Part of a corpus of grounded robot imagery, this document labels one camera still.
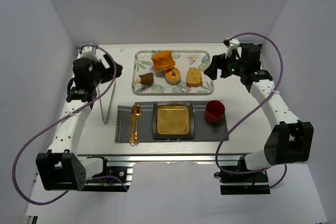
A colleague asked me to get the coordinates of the orange round bun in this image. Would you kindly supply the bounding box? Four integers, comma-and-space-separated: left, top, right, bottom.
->
151, 51, 176, 72

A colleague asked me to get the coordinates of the dark grey placemat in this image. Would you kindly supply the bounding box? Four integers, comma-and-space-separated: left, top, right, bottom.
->
115, 101, 228, 143

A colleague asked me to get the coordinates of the floral serving tray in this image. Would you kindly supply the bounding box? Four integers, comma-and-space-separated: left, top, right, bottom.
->
131, 50, 215, 95

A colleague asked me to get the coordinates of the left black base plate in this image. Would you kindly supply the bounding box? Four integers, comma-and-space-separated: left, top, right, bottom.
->
83, 162, 135, 193

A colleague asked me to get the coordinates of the brown chocolate muffin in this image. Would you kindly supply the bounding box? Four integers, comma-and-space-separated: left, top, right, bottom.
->
139, 72, 154, 86

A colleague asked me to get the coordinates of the black square plate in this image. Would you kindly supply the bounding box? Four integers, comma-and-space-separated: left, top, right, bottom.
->
152, 101, 196, 140

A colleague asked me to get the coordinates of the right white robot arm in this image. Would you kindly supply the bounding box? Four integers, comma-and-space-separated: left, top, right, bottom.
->
204, 44, 314, 174

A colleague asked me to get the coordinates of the gold spoon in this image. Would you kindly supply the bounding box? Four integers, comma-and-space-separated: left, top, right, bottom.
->
133, 104, 142, 145

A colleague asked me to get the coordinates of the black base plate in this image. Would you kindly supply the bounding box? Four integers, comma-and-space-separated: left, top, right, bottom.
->
83, 162, 135, 193
214, 171, 270, 195

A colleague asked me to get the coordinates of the purple cable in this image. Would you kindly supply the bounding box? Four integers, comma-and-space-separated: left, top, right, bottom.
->
12, 45, 129, 206
215, 33, 287, 189

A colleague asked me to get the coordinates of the toasted bread slice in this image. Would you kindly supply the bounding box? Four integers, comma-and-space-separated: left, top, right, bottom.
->
186, 67, 203, 88

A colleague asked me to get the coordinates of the amber square glass plate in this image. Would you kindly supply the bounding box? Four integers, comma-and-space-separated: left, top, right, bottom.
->
156, 105, 190, 135

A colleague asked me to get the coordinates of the aluminium frame rail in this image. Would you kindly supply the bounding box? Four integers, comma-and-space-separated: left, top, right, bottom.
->
77, 153, 253, 163

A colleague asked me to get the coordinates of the red mug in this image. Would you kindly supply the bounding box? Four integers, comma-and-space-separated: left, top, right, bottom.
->
204, 100, 225, 125

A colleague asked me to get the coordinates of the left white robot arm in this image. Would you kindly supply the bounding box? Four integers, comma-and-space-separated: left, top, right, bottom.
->
36, 45, 122, 190

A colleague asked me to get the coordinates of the glazed ring donut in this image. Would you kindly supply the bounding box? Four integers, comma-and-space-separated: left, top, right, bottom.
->
165, 67, 181, 84

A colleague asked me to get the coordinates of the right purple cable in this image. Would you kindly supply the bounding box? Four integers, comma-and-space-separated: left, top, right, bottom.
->
215, 33, 287, 189

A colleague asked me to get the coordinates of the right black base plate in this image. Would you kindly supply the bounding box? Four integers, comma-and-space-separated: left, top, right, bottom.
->
214, 171, 270, 195

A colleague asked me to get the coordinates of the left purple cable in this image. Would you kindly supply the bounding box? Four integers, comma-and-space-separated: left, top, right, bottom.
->
12, 45, 129, 206

